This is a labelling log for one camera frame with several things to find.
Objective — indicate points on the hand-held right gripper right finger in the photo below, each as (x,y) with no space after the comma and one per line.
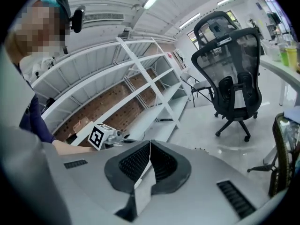
(199,172)

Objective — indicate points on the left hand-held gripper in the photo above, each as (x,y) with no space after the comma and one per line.
(96,136)

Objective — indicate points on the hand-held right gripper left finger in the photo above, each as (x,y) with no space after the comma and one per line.
(93,184)

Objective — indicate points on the pale blue patterned clothes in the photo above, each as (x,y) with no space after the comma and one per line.
(291,114)

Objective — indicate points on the person's left forearm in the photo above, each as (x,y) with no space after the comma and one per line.
(70,147)

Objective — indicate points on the cardboard box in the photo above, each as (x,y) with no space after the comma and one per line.
(80,125)

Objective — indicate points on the person's navy shirt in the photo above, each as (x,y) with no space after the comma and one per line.
(37,121)

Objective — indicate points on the black stand base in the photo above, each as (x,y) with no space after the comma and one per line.
(262,167)

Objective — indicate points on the white metal shelving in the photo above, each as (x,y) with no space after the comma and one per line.
(140,67)

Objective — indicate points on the white folding chair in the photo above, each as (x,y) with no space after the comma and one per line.
(201,85)

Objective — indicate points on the person's head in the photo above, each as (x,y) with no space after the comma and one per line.
(39,32)

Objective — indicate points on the white air vent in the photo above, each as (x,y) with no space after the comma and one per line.
(103,17)

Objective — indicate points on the black mesh office chair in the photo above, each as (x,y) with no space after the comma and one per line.
(234,55)

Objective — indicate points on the white table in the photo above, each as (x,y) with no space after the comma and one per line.
(276,65)

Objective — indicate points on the window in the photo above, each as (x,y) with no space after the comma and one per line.
(192,39)

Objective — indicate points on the white container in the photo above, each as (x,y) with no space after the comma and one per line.
(275,54)

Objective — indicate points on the teal hair clip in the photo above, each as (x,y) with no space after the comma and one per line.
(49,0)

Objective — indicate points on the green cup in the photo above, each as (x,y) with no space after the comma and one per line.
(284,55)

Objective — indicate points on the yellow cup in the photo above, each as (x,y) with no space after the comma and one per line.
(291,58)

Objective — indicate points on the wall picture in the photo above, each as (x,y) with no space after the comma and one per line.
(179,55)

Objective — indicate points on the black head-mounted camera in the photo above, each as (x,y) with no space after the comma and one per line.
(78,20)

